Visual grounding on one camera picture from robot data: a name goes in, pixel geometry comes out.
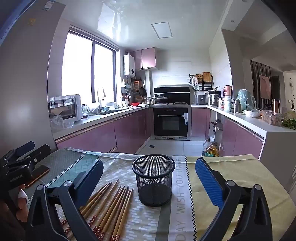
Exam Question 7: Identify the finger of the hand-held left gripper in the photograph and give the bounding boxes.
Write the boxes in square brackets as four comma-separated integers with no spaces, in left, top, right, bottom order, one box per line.
[1,141,36,164]
[14,144,51,173]

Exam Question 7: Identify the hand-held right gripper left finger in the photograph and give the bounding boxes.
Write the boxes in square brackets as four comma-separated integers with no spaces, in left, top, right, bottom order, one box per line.
[24,159,104,241]

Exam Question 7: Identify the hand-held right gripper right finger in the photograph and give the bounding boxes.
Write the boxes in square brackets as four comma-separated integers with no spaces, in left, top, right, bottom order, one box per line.
[195,157,274,241]

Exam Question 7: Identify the bunch of wooden chopsticks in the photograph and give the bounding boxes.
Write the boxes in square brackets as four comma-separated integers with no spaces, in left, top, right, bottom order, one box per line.
[60,178,134,241]

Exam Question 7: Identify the black mesh holder cup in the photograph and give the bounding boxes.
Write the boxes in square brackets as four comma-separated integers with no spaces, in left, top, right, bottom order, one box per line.
[132,154,176,207]

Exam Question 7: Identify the person's left hand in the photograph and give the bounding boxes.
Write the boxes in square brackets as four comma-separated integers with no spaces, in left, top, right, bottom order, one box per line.
[13,183,30,223]

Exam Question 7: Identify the black smartphone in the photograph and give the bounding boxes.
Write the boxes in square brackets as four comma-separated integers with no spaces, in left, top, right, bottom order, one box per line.
[25,165,50,188]

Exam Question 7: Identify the yellow cooking oil bottle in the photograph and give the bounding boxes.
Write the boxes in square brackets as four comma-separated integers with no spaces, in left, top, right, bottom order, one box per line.
[205,142,220,157]

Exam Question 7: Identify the clear plastic bag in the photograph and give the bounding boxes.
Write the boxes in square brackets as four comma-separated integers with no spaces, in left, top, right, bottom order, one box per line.
[50,115,75,133]

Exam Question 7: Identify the printed yellow-green tablecloth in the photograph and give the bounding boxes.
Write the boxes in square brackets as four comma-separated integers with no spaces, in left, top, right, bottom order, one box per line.
[24,148,290,241]

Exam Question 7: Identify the pink kitchen cabinet run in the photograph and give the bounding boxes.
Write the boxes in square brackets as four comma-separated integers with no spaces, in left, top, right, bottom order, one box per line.
[54,105,153,154]
[191,104,296,161]

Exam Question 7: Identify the white microwave oven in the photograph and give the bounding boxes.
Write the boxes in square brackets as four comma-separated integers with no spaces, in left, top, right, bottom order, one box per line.
[48,94,82,122]

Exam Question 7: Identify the grey refrigerator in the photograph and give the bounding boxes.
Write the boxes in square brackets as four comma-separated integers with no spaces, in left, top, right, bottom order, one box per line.
[0,0,67,160]

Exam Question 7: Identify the built-in black oven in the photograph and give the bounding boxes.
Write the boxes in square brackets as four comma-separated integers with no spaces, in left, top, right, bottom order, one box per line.
[151,105,192,141]

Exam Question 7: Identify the kitchen faucet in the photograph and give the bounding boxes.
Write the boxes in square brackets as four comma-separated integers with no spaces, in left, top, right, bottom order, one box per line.
[97,88,107,109]

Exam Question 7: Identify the white bowl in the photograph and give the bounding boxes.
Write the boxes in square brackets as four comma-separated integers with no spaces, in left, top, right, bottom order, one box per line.
[244,109,261,118]

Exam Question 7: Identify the silver rice cooker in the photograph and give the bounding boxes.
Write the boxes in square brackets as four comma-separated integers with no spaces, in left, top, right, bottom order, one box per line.
[194,94,209,105]

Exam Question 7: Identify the stainless steel stock pot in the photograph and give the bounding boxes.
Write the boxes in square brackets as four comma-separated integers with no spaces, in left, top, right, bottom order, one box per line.
[208,90,222,106]

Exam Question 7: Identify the clear plastic container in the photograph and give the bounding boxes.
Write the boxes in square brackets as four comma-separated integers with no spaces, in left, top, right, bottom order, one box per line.
[261,110,283,127]

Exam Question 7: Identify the kitchen window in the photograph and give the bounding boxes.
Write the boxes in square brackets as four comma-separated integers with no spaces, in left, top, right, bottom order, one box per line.
[61,27,119,103]

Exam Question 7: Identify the green covered appliance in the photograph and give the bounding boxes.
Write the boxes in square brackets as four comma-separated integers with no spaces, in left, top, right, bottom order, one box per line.
[237,89,256,110]

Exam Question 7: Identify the black range hood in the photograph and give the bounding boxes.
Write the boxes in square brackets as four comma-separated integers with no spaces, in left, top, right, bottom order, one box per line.
[154,85,190,104]

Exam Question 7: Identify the green leafy vegetables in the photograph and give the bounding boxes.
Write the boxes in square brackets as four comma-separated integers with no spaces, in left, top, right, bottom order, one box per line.
[282,118,296,130]

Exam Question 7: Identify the white gas water heater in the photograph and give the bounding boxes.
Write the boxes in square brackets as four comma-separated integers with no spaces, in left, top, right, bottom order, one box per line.
[124,54,136,76]

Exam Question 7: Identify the ceiling light panel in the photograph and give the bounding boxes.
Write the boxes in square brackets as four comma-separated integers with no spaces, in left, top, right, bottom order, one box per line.
[151,22,173,39]

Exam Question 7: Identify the black wall rack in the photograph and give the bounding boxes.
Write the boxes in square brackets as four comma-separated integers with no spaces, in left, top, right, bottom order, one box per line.
[188,72,213,91]

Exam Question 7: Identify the striped wall panel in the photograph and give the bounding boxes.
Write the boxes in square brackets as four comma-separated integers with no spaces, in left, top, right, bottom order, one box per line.
[250,61,271,109]

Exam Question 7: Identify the framed wall painting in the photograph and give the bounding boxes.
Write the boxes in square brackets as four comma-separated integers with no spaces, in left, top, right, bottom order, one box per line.
[258,75,271,99]

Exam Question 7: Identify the pink wall cabinet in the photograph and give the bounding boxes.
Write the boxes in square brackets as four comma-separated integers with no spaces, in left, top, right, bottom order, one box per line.
[131,47,158,70]

